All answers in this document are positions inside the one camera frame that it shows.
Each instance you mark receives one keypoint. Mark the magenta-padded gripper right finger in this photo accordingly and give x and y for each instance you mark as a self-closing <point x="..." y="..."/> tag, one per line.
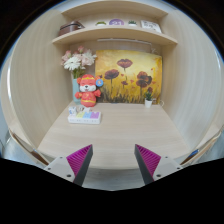
<point x="149" y="160"/>

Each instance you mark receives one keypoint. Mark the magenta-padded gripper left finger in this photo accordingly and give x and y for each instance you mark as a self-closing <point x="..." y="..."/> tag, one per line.
<point x="79" y="159"/>

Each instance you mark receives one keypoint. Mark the pastel multicolour power strip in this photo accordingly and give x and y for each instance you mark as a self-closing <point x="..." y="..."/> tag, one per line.
<point x="87" y="118"/>

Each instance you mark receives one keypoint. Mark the white plug adapter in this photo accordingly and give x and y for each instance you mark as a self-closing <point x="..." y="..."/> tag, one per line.
<point x="81" y="110"/>

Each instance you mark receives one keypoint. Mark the small potted plant white pot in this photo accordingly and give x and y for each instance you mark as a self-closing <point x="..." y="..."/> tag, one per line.
<point x="148" y="102"/>

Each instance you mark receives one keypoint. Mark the red plush toy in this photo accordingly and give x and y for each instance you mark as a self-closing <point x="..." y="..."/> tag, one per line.
<point x="88" y="93"/>

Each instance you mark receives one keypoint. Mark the pale teal vase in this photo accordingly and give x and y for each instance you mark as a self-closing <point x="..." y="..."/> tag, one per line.
<point x="75" y="90"/>

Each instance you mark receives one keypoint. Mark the yellow poppy painting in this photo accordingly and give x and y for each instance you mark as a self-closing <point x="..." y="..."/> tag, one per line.
<point x="133" y="66"/>

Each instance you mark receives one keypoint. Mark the pink and white flower bouquet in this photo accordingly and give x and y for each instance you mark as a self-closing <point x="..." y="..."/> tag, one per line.
<point x="78" y="60"/>

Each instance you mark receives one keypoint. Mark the white light bar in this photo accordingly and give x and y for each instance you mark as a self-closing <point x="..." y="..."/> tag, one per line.
<point x="123" y="40"/>

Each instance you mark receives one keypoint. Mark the wooden shelf unit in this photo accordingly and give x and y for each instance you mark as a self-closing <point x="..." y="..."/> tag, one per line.
<point x="113" y="33"/>

